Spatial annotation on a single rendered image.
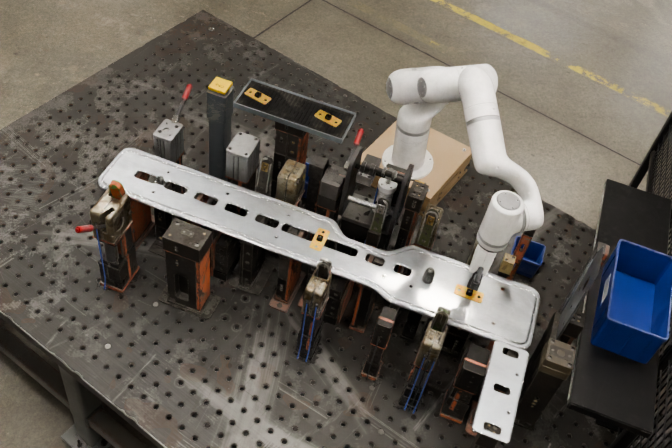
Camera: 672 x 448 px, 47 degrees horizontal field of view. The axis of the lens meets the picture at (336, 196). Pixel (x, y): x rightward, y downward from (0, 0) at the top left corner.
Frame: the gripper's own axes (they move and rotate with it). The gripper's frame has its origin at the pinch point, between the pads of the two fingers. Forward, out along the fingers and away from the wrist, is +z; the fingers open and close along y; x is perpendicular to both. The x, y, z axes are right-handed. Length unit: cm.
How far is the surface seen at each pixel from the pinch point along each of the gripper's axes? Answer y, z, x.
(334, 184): -16, 2, -49
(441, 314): 18.6, -1.8, -5.8
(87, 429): 49, 95, -106
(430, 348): 25.2, 5.3, -5.5
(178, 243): 22, 7, -82
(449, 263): -8.0, 9.3, -7.9
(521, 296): -5.5, 9.1, 14.8
